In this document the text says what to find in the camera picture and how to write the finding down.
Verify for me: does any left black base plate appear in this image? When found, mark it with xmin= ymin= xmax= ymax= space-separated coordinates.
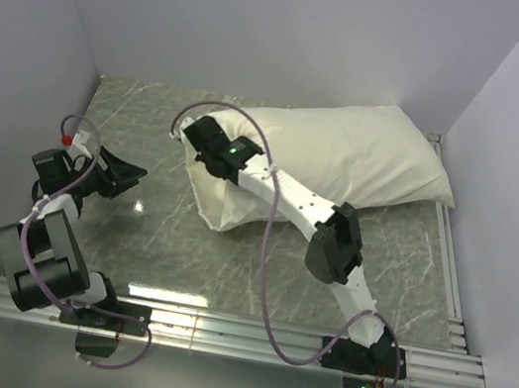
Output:
xmin=58 ymin=301 xmax=153 ymax=337

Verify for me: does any aluminium front rail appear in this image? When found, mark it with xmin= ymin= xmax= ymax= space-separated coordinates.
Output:
xmin=0 ymin=277 xmax=486 ymax=388

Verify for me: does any cream pillowcase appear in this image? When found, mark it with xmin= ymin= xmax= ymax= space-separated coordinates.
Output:
xmin=168 ymin=69 xmax=471 ymax=272

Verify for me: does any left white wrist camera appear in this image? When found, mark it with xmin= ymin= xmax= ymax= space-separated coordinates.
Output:
xmin=60 ymin=131 xmax=92 ymax=158

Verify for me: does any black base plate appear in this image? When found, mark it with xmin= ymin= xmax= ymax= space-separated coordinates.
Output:
xmin=58 ymin=301 xmax=153 ymax=337
xmin=319 ymin=339 xmax=407 ymax=380

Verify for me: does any purple cable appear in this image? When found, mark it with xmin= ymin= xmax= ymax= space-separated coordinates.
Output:
xmin=0 ymin=109 xmax=189 ymax=377
xmin=128 ymin=94 xmax=444 ymax=388

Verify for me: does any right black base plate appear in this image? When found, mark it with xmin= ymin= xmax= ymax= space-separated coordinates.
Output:
xmin=319 ymin=339 xmax=407 ymax=380

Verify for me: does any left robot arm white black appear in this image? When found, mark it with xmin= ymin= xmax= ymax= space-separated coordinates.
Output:
xmin=0 ymin=147 xmax=148 ymax=330

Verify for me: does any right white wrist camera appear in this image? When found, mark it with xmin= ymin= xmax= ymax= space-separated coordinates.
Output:
xmin=168 ymin=116 xmax=196 ymax=143

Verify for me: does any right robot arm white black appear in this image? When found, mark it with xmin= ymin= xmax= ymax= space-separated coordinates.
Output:
xmin=179 ymin=116 xmax=406 ymax=380

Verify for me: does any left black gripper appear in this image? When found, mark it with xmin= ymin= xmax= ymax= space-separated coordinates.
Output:
xmin=63 ymin=142 xmax=150 ymax=208

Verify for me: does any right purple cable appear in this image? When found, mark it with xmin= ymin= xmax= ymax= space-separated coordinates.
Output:
xmin=128 ymin=94 xmax=444 ymax=388

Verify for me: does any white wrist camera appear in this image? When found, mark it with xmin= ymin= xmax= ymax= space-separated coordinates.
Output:
xmin=168 ymin=116 xmax=196 ymax=143
xmin=60 ymin=131 xmax=92 ymax=158

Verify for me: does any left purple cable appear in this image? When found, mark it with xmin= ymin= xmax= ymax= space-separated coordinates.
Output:
xmin=0 ymin=109 xmax=189 ymax=377

